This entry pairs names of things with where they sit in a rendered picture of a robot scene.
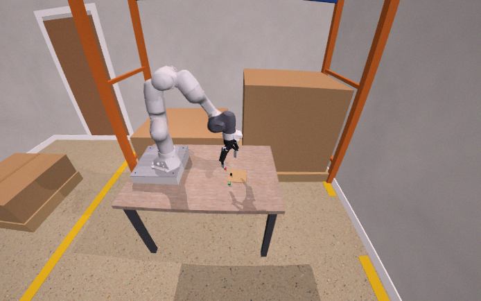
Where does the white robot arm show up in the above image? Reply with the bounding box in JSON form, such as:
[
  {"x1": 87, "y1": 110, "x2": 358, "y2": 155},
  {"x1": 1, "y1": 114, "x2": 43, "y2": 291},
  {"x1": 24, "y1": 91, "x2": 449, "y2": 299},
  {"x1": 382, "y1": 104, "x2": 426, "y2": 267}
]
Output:
[{"x1": 143, "y1": 66, "x2": 243, "y2": 173}]

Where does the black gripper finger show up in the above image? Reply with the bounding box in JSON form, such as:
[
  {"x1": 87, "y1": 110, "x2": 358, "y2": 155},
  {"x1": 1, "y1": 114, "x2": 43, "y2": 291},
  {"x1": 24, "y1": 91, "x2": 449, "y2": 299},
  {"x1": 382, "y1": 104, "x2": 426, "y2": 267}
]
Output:
[
  {"x1": 219, "y1": 147, "x2": 231, "y2": 169},
  {"x1": 231, "y1": 140, "x2": 239, "y2": 158}
]

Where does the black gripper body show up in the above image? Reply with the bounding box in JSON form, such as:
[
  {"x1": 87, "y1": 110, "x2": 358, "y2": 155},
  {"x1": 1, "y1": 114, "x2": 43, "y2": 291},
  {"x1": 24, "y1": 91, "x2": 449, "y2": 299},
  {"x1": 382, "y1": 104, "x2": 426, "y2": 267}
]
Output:
[{"x1": 224, "y1": 139, "x2": 235, "y2": 150}]

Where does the tan flat mat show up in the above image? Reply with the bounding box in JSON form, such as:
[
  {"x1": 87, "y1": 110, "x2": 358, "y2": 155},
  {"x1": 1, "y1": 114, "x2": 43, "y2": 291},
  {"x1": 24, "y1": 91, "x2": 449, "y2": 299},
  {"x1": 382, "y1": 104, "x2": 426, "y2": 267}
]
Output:
[{"x1": 227, "y1": 169, "x2": 247, "y2": 183}]

